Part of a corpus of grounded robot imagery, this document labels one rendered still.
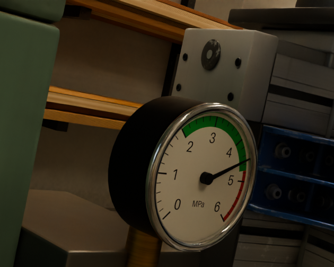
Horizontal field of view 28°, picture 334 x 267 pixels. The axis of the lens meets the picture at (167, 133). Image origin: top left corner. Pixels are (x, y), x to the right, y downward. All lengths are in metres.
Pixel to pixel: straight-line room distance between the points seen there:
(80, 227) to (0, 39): 0.10
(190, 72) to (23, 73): 0.48
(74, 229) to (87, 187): 3.35
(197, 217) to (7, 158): 0.08
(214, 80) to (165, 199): 0.46
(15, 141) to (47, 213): 0.06
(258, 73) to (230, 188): 0.40
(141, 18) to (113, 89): 0.70
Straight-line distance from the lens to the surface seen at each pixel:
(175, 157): 0.26
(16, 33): 0.28
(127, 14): 3.00
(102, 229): 0.33
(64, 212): 0.35
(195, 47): 0.76
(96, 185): 3.70
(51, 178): 3.50
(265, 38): 0.68
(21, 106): 0.29
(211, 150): 0.27
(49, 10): 0.29
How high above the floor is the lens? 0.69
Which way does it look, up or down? 3 degrees down
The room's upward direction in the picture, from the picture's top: 12 degrees clockwise
